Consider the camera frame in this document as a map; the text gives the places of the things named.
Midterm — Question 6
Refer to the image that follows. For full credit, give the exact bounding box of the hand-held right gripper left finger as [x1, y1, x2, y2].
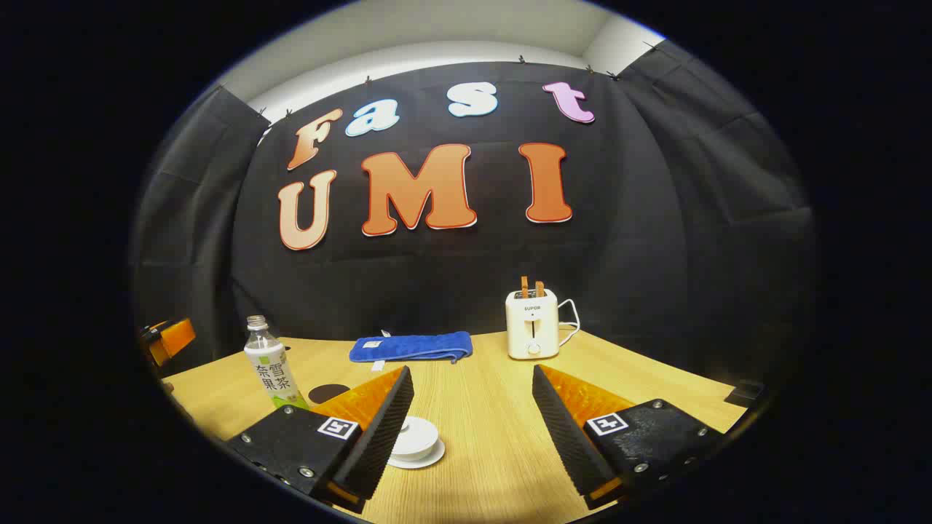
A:
[227, 365, 414, 512]

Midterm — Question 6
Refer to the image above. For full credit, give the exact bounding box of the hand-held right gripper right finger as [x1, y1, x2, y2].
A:
[532, 364, 725, 510]

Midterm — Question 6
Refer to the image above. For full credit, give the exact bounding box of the white teacup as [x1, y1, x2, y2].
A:
[391, 435, 440, 461]

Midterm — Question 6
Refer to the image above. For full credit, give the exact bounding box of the clear water bottle green label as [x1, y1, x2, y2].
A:
[244, 315, 309, 410]

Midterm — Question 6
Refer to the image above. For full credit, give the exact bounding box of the white saucer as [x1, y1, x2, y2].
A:
[386, 439, 446, 469]

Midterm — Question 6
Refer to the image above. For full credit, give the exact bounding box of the blue folded towel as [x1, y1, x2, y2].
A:
[349, 331, 473, 372]

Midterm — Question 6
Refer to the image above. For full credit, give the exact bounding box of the cream toaster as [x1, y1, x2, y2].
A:
[505, 289, 560, 360]

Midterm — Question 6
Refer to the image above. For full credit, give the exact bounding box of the white toaster cable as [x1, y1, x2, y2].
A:
[557, 298, 581, 347]

